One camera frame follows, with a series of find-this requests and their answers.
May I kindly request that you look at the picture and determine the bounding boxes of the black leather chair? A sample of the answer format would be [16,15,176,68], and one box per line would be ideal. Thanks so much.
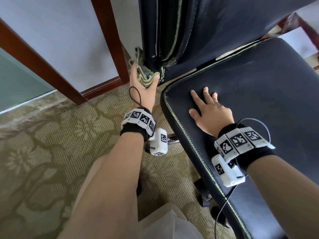
[139,0,319,239]

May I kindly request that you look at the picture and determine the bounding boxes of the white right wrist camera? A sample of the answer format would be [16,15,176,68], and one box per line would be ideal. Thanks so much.
[211,154,246,188]

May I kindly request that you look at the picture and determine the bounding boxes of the person's right forearm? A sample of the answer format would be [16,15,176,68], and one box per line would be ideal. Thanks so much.
[247,154,319,239]

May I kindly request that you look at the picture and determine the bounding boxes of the green cleaning cloth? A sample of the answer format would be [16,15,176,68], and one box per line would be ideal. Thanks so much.
[129,46,161,89]

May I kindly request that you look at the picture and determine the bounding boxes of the white marker right wristband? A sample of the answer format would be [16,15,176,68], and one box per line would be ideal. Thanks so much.
[213,123,276,172]

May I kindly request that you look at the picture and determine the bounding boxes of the white marker left wristband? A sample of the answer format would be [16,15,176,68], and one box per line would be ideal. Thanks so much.
[120,107,157,142]

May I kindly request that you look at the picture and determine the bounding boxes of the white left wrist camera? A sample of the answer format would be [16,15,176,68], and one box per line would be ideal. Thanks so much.
[149,128,169,156]

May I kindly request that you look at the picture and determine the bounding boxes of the person's left forearm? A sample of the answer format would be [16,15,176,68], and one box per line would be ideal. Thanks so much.
[57,132,145,239]

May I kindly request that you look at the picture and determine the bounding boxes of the white shorts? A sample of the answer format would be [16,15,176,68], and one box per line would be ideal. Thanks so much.
[137,201,205,239]

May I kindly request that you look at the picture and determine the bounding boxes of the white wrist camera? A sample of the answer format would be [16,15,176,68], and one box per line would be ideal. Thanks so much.
[149,128,169,156]
[211,154,246,188]

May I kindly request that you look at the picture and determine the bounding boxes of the white marker wristband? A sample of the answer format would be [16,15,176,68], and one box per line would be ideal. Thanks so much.
[213,123,276,172]
[120,107,157,142]

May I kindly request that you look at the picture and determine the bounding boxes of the thin black cable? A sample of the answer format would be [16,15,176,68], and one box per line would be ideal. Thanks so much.
[129,86,143,109]
[214,118,272,239]

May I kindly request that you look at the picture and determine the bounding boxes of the wooden luggage rack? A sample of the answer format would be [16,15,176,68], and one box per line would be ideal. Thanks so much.
[276,12,319,70]

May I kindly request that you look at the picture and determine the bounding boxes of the frosted glass panel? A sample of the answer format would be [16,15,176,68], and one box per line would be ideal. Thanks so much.
[0,47,55,114]

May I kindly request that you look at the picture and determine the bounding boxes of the person's right hand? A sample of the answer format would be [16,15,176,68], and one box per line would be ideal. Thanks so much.
[188,87,235,137]

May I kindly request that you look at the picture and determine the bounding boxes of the person's left hand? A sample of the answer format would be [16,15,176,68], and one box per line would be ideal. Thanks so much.
[129,62,161,114]

